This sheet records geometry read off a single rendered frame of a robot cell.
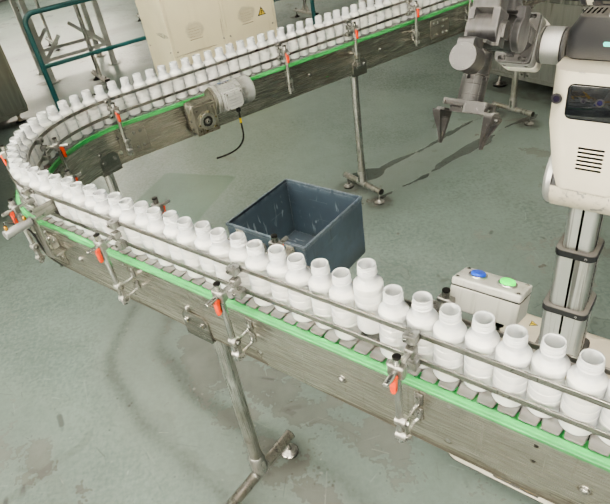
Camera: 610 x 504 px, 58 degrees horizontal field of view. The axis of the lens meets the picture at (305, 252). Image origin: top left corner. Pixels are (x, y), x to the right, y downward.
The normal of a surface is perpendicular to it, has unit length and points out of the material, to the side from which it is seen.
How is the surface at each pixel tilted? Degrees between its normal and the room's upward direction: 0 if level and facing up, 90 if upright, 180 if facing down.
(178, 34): 90
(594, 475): 90
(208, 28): 90
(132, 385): 0
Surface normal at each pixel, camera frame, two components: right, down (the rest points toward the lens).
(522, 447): -0.58, 0.54
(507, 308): -0.60, 0.22
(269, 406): -0.13, -0.81
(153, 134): 0.58, 0.41
